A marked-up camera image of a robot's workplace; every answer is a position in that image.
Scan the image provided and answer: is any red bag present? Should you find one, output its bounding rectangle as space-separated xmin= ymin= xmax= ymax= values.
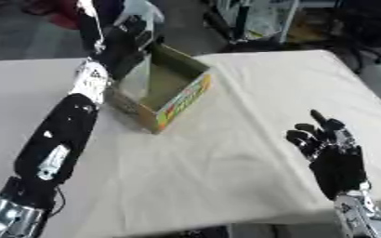
xmin=18 ymin=0 xmax=84 ymax=31

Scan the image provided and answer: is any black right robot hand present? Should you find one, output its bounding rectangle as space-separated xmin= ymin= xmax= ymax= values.
xmin=282 ymin=109 xmax=370 ymax=201

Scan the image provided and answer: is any cardboard box with green inside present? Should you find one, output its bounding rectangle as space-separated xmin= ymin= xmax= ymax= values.
xmin=104 ymin=42 xmax=214 ymax=135

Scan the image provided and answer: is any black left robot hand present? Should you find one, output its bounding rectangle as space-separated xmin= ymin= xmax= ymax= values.
xmin=74 ymin=0 xmax=158 ymax=81

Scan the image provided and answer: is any white bottle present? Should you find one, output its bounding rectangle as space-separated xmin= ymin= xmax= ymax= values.
xmin=113 ymin=0 xmax=166 ymax=30

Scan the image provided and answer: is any black office chair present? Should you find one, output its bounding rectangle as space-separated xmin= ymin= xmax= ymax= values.
xmin=328 ymin=0 xmax=381 ymax=74

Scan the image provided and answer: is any white framed board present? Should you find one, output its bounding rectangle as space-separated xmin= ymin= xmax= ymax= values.
xmin=208 ymin=0 xmax=301 ymax=45

